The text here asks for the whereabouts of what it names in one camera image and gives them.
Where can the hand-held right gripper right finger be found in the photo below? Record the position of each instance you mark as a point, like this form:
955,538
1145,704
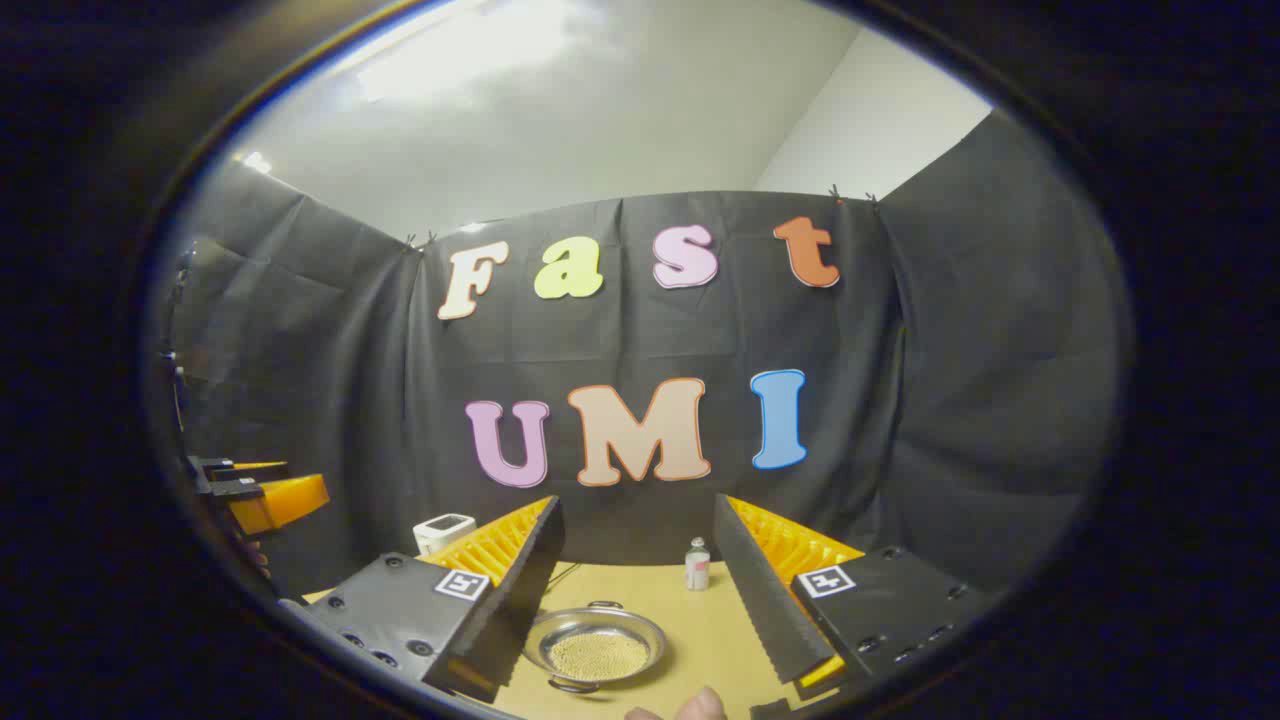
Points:
760,600

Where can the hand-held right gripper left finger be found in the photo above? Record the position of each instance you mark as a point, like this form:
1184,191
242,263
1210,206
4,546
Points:
520,600

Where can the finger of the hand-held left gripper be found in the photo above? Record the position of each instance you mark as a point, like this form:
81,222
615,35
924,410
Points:
250,467
290,502

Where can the clear bottle with white label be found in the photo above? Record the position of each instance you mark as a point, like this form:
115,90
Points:
697,568

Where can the pile of soybeans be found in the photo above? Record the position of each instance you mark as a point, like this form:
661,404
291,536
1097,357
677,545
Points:
600,655

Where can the white box appliance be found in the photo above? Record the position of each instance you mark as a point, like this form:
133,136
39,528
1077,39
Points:
445,530

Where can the dark tripod stand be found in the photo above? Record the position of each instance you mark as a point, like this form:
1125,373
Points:
178,375

